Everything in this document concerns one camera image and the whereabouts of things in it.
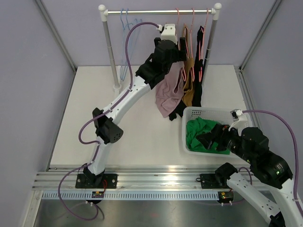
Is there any right aluminium frame post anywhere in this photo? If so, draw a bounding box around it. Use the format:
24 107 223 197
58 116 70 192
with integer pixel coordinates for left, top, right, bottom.
239 0 284 71

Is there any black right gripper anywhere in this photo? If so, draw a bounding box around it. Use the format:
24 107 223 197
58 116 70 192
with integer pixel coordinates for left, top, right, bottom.
196 122 255 163

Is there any green tank top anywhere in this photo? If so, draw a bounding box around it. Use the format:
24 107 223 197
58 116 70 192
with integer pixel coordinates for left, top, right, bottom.
186 117 230 155

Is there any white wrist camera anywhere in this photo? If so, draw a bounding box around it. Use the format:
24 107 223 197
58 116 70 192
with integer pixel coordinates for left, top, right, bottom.
157 24 178 44
229 109 249 131

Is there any white slotted cable duct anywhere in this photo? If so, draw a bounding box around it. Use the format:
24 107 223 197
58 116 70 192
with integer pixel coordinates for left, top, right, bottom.
42 191 220 201

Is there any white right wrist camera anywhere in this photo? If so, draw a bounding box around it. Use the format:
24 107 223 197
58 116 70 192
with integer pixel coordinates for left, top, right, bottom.
229 109 249 131

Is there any pink hanger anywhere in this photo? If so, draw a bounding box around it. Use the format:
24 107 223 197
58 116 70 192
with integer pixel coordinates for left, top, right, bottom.
175 8 187 82
183 8 195 82
199 12 209 82

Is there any white plastic laundry basket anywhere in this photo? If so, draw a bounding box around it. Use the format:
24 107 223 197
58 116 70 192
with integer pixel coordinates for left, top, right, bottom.
181 106 252 158

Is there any pink tank top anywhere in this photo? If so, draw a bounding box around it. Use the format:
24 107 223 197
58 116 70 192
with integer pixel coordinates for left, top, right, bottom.
155 62 184 118

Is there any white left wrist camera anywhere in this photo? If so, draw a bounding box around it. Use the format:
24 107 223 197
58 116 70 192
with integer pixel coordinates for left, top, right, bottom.
157 24 178 44

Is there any aluminium frame post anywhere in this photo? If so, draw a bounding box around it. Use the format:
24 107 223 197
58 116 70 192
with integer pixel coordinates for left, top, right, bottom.
33 0 78 72
239 0 284 71

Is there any black tank top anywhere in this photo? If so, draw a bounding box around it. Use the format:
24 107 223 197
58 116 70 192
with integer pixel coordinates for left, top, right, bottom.
169 26 204 121

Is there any light blue hanger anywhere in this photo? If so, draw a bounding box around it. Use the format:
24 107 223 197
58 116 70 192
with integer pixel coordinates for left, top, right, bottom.
119 8 131 81
122 10 142 71

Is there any mustard brown tank top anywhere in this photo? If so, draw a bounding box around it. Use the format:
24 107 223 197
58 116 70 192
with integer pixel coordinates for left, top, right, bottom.
182 24 195 107

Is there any left aluminium frame post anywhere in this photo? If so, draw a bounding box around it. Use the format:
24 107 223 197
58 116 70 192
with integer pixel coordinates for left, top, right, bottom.
33 0 78 72

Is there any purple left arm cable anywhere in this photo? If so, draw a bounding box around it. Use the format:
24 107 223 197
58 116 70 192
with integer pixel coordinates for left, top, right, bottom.
57 22 161 220

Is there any white and chrome clothes rack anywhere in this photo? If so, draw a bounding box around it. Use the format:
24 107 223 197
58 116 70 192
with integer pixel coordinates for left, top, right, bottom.
98 3 222 94

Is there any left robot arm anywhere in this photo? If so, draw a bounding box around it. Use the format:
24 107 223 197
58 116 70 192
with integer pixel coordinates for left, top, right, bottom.
83 37 187 188

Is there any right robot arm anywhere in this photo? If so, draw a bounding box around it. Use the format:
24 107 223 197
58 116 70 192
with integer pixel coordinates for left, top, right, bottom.
196 124 303 227

